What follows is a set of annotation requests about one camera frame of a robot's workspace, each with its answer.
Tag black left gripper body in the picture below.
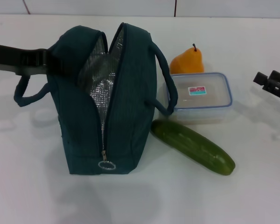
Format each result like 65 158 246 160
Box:
0 42 49 77

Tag clear plastic blue-rimmed food container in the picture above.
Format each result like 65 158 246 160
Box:
162 72 233 126

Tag orange yellow pear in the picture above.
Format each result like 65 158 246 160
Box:
169 43 205 75

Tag dark teal insulated lunch bag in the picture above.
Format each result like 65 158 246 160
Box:
13 22 179 175

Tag green cucumber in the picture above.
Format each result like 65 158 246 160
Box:
150 119 236 176

